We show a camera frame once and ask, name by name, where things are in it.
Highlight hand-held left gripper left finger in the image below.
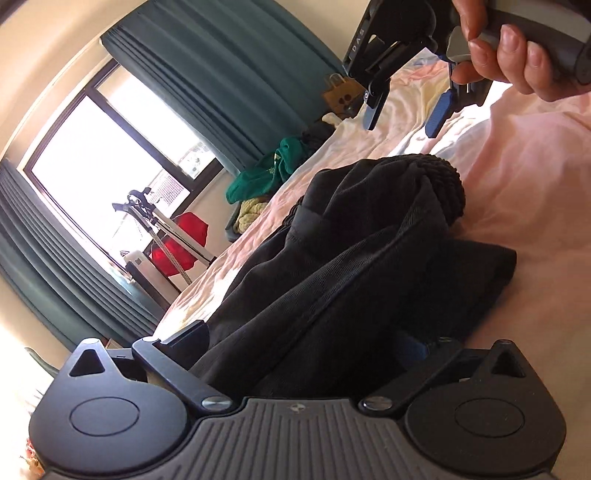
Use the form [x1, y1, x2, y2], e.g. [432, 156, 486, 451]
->
[66, 319, 236, 416]

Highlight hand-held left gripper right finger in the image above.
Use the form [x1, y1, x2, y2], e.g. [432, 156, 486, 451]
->
[361, 337, 537, 415]

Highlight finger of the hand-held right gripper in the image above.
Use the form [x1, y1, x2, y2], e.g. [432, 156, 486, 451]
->
[361, 39, 437, 132]
[424, 60, 462, 139]

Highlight black pants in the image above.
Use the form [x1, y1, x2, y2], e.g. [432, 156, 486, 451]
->
[189, 154, 518, 402]

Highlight dark clothes pile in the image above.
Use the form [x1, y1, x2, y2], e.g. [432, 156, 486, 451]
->
[300, 120, 336, 149]

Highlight person's right hand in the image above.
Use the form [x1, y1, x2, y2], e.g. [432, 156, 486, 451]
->
[451, 0, 591, 102]

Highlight brown paper bag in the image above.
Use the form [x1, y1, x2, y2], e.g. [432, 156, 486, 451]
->
[321, 72, 366, 116]

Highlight white standing appliance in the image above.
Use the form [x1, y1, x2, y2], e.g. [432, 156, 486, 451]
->
[123, 248, 181, 308]

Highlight red garment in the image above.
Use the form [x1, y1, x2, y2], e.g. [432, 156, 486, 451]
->
[150, 211, 209, 278]

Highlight bed with pastel sheet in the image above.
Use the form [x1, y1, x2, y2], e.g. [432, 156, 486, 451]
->
[152, 46, 591, 370]

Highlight green garment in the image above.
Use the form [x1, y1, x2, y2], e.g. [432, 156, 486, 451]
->
[226, 136, 308, 204]

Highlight yellow knit garment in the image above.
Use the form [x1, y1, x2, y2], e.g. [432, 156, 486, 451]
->
[233, 198, 271, 236]

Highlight wavy mirror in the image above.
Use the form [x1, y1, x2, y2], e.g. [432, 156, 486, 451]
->
[25, 346, 61, 376]

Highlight teal curtain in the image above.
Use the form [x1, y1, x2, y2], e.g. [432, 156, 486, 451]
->
[100, 0, 345, 176]
[0, 159, 160, 352]

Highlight window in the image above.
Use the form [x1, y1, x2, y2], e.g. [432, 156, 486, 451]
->
[23, 59, 225, 278]

